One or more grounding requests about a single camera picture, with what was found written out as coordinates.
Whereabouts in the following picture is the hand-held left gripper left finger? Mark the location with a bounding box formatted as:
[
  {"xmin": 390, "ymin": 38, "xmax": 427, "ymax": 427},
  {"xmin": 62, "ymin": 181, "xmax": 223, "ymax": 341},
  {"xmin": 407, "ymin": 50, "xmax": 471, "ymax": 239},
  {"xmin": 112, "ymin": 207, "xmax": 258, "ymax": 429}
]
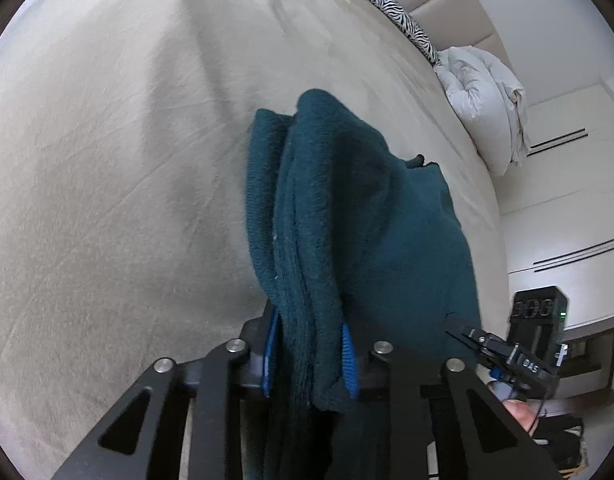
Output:
[{"xmin": 52, "ymin": 304, "xmax": 281, "ymax": 480}]

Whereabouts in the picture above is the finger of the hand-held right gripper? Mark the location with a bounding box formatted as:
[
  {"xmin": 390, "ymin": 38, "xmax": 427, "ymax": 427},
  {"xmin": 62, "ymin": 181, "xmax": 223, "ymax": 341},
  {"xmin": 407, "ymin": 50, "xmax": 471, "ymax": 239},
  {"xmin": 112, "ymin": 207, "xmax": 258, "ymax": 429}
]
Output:
[{"xmin": 444, "ymin": 313, "xmax": 517, "ymax": 376}]

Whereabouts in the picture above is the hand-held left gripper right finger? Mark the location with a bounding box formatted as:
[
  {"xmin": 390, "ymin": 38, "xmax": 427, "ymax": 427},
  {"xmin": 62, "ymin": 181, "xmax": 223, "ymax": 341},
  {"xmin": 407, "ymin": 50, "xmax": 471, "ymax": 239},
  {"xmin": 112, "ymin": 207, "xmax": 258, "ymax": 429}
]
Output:
[{"xmin": 340, "ymin": 322, "xmax": 563, "ymax": 480}]

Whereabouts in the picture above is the dark teal towel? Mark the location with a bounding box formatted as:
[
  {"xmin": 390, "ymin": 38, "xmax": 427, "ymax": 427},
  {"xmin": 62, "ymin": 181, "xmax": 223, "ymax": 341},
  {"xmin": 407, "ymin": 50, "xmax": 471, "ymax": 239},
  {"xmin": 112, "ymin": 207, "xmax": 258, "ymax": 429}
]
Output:
[{"xmin": 244, "ymin": 89, "xmax": 489, "ymax": 480}]

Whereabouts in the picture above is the person's right hand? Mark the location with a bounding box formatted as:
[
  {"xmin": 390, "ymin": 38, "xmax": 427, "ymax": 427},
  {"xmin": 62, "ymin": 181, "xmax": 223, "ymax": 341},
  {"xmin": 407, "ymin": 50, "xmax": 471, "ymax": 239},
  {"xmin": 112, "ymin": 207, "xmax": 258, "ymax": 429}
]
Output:
[{"xmin": 487, "ymin": 379, "xmax": 540, "ymax": 436}]

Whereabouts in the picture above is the brown low shelf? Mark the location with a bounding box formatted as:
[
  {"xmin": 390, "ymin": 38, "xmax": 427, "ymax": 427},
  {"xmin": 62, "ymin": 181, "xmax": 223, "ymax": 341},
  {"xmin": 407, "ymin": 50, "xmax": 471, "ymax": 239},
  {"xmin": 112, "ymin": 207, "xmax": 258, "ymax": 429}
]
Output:
[{"xmin": 557, "ymin": 316, "xmax": 614, "ymax": 407}]

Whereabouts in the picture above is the white wardrobe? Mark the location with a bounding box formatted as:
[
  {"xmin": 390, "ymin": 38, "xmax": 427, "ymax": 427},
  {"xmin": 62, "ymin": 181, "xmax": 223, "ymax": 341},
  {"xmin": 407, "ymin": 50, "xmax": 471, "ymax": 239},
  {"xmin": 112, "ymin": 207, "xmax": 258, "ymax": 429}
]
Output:
[{"xmin": 498, "ymin": 74, "xmax": 614, "ymax": 325}]

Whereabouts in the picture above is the dark object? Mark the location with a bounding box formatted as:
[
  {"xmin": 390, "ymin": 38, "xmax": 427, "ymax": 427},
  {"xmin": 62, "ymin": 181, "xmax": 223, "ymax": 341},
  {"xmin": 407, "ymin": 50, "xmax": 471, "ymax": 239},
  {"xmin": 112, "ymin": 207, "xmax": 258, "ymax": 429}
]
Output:
[{"xmin": 534, "ymin": 407, "xmax": 587, "ymax": 473}]

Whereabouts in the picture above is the white duvet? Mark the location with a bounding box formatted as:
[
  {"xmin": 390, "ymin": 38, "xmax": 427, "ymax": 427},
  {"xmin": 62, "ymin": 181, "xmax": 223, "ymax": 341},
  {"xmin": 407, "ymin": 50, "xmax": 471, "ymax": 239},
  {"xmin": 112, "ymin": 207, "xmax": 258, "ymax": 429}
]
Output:
[{"xmin": 433, "ymin": 46, "xmax": 531, "ymax": 177}]

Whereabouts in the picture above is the bed with beige sheet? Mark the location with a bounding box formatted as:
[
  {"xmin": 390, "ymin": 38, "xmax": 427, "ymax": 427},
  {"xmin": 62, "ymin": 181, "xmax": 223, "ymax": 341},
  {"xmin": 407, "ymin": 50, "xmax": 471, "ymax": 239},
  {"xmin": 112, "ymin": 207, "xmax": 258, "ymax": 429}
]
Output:
[{"xmin": 0, "ymin": 0, "xmax": 511, "ymax": 480}]

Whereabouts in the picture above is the zebra striped pillow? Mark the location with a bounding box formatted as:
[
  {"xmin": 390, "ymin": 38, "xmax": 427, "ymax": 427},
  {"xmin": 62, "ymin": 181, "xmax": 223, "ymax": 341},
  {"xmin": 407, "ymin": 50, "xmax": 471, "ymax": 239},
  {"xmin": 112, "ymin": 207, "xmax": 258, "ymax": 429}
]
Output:
[{"xmin": 364, "ymin": 0, "xmax": 442, "ymax": 66}]

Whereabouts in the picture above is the beige padded headboard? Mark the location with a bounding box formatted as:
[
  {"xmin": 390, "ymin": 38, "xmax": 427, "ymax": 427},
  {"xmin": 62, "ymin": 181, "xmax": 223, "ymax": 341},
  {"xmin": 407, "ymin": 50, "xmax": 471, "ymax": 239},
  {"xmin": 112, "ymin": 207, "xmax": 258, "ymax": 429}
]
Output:
[{"xmin": 332, "ymin": 0, "xmax": 516, "ymax": 77}]

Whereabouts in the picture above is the thin black cable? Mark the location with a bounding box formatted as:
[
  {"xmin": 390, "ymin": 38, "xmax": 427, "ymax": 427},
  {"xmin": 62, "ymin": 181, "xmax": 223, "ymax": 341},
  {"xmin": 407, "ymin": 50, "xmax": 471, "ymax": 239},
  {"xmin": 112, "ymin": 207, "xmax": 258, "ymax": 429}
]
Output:
[{"xmin": 527, "ymin": 393, "xmax": 552, "ymax": 437}]

